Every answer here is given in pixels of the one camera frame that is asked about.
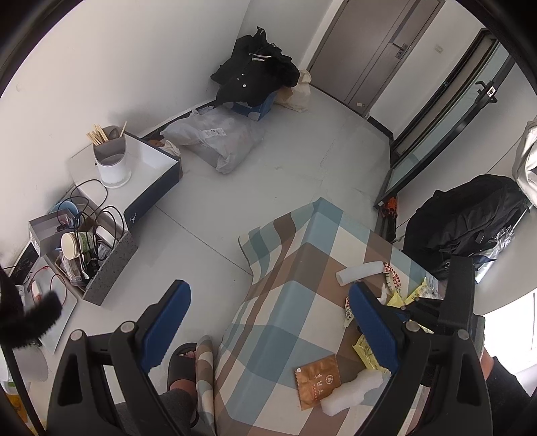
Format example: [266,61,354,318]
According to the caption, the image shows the black framed glass door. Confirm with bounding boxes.
[373,29,517,210]

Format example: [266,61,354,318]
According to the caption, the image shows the red and white wrapper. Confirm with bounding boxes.
[382,262,404,296]

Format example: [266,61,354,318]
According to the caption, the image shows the white foam tube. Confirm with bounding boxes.
[336,261,384,286]

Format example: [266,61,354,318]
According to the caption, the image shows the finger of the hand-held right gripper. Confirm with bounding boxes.
[413,297,445,313]
[400,308,441,334]

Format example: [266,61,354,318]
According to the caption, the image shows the orange and black tool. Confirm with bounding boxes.
[375,196,399,216]

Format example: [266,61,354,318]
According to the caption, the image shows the white box with navy sides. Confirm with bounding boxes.
[67,132,184,227]

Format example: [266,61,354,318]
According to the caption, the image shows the beige tote bag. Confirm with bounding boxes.
[275,69,313,113]

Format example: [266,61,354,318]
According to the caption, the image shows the light grey garment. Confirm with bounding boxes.
[511,119,537,206]

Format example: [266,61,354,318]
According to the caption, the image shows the person's leg in grey trousers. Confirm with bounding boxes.
[113,388,198,436]

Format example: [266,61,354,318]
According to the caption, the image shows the bundle of wooden chopsticks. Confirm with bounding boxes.
[86,123,110,147]

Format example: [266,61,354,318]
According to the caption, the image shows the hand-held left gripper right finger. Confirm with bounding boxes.
[348,282,493,436]

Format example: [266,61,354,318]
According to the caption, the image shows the person's right forearm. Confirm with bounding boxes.
[480,346,533,403]

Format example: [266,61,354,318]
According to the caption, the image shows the stack of paper cups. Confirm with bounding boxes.
[60,232,82,263]

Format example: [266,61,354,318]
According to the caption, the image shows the grey plastic bag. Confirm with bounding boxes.
[160,108,267,174]

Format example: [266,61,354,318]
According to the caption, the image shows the white utensil holder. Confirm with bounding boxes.
[92,126,133,189]

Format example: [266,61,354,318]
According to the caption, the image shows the black fuzzy microphone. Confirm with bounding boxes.
[0,266,63,348]

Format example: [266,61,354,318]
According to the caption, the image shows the black backpack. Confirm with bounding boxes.
[400,174,531,273]

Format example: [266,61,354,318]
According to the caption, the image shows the grey cardboard box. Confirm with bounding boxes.
[29,212,80,254]

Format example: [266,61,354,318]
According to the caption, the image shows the black cables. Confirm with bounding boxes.
[69,179,127,235]

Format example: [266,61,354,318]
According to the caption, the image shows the pile of black clothes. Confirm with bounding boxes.
[210,26,300,109]

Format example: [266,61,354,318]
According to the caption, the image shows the blue cardboard box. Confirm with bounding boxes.
[229,90,280,122]

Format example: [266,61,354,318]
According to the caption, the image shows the plaid tablecloth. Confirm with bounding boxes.
[212,197,441,436]

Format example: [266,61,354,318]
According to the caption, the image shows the grey room door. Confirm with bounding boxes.
[306,0,445,114]

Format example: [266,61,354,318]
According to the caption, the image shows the brown foil packet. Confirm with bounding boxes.
[294,354,342,412]

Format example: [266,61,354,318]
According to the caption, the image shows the red cable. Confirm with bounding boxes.
[29,266,70,311]

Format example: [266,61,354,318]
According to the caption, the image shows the white foam block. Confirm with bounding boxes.
[320,369,391,417]

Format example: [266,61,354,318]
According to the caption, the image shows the black slipper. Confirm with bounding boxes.
[166,342,200,428]

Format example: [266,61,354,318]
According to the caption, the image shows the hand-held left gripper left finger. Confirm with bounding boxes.
[46,280,198,436]

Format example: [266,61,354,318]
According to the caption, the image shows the silver foil bag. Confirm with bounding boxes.
[472,224,519,281]

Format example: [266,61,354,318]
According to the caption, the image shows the grey speckled storage box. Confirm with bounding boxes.
[44,218,139,306]

